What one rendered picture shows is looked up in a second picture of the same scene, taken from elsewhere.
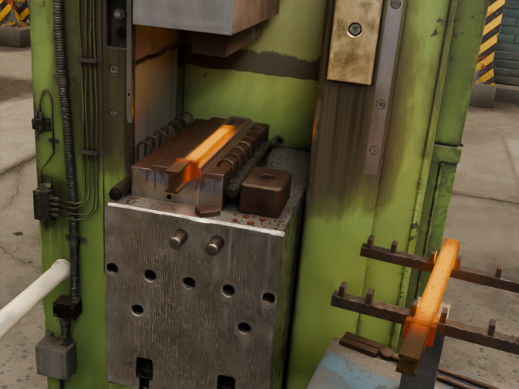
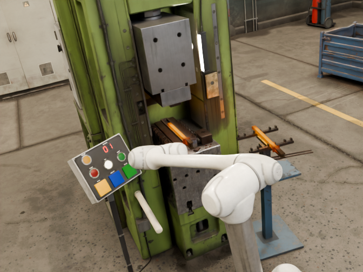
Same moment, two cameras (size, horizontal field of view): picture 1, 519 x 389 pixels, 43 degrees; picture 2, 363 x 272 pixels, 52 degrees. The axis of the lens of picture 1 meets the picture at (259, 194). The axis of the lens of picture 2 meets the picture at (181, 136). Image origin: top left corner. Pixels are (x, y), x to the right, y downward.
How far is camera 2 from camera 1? 1.59 m
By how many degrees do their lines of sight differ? 29
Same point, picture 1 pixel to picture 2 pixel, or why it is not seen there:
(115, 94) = (145, 129)
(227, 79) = (152, 108)
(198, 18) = (181, 98)
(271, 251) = (218, 150)
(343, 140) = (214, 113)
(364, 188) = (222, 123)
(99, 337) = (154, 209)
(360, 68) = (215, 92)
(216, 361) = not seen: hidden behind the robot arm
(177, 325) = (196, 185)
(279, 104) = (170, 109)
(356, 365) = not seen: hidden behind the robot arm
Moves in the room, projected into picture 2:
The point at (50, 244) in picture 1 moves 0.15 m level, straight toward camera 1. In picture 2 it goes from (131, 188) to (147, 194)
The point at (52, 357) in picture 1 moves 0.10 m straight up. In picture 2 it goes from (144, 224) to (142, 213)
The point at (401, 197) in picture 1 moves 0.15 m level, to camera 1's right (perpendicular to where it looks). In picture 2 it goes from (232, 121) to (246, 114)
